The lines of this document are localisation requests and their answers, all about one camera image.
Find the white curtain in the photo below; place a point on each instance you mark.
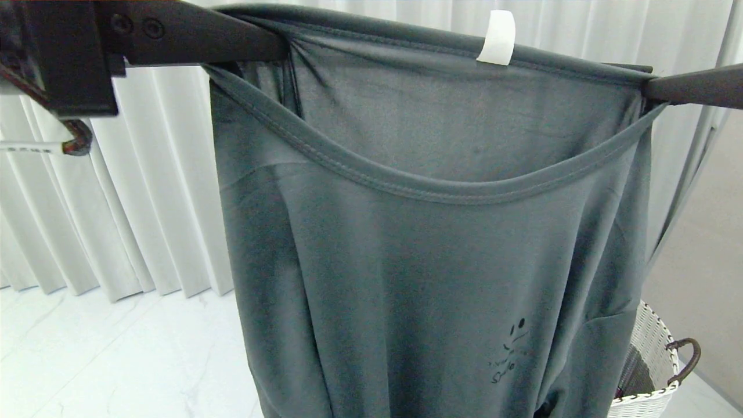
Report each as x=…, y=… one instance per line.
x=145, y=191

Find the white laundry basket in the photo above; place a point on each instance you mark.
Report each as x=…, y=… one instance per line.
x=656, y=342

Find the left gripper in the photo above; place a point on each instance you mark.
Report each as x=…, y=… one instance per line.
x=64, y=52

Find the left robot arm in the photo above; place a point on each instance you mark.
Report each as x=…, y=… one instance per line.
x=81, y=139

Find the grey t-shirt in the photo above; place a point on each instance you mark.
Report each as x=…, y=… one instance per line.
x=429, y=255

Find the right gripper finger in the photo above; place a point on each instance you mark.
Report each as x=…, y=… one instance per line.
x=705, y=87

